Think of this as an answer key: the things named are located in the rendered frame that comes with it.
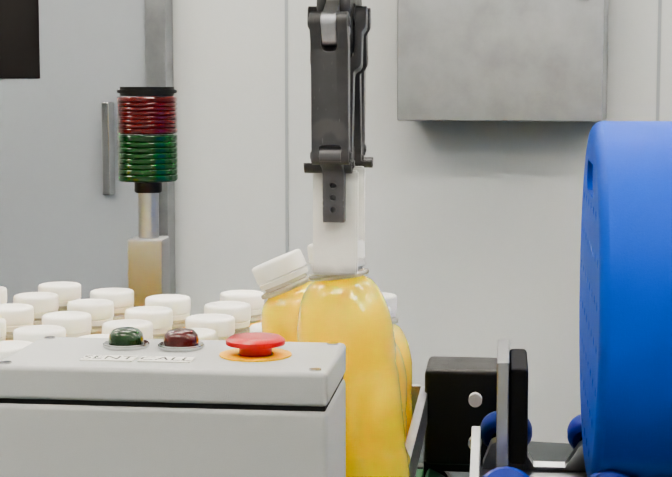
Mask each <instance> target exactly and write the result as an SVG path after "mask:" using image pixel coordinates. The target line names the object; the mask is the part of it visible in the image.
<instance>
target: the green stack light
mask: <svg viewBox="0 0 672 477"><path fill-rule="evenodd" d="M177 140H178V135H177V134H151V135H136V134H118V135H117V141H118V142H117V146H118V148H117V151H118V153H117V157H118V159H117V162H118V164H117V168H118V170H117V171H118V180H119V181H121V182H135V183H155V182H172V181H177V180H178V174H177V173H178V163H177V162H178V158H177V157H178V152H177V151H178V147H177V146H178V142H177Z"/></svg>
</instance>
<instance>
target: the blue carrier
mask: <svg viewBox="0 0 672 477"><path fill-rule="evenodd" d="M579 362H580V405H581V428H582V444H583V455H584V463H585V469H586V474H587V477H589V476H590V475H592V474H594V473H595V472H598V471H601V470H617V471H620V472H623V473H625V474H626V475H628V476H629V477H672V121H601V122H598V123H596V124H595V125H594V126H593V127H592V128H591V130H590V133H589V137H588V142H587V149H586V157H585V167H584V180H583V196H582V217H581V245H580V293H579Z"/></svg>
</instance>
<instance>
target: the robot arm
mask: <svg viewBox="0 0 672 477"><path fill-rule="evenodd" d="M307 25H308V28H309V30H310V65H311V152H310V159H311V163H304V173H313V273H314V275H354V276H356V274H358V238H360V239H363V241H364V248H365V168H373V157H364V156H365V155H366V152H367V145H366V144H365V105H366V68H367V66H368V33H369V31H370V29H371V8H367V6H362V0H317V6H308V13H307Z"/></svg>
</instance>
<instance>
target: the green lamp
mask: <svg viewBox="0 0 672 477"><path fill-rule="evenodd" d="M108 341H109V344H113V345H136V344H141V343H143V342H144V336H143V332H142V331H140V330H139V329H138V328H134V327H120V328H115V329H113V330H112V331H111V333H110V334H109V338H108Z"/></svg>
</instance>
